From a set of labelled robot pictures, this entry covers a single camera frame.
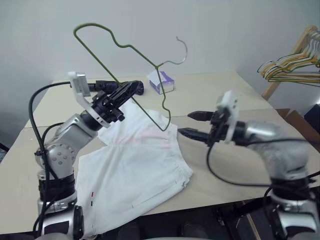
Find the black equipment frame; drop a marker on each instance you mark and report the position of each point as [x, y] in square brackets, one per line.
[240, 220]

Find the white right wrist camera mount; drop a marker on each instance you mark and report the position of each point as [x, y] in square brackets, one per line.
[231, 105]

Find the brown cardboard box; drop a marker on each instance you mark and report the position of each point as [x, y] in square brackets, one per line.
[297, 120]

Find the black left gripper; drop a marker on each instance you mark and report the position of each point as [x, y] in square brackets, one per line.
[107, 107]

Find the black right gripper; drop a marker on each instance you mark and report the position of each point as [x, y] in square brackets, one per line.
[217, 127]

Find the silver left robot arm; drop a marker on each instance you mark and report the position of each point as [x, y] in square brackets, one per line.
[72, 130]

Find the purple and white tissue box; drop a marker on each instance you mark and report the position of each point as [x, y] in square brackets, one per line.
[165, 80]

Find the hangers on wooden rack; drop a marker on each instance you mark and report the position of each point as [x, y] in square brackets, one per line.
[271, 90]

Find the dark object at floor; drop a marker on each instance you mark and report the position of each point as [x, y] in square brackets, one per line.
[3, 152]

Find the white shorts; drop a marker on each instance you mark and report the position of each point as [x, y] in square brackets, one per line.
[130, 170]

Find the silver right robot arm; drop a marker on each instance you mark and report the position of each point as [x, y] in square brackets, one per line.
[282, 155]

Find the black box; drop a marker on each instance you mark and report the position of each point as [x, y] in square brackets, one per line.
[313, 112]

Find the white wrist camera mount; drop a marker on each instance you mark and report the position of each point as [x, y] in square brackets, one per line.
[81, 86]
[231, 105]

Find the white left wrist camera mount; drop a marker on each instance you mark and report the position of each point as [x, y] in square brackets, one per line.
[81, 86]

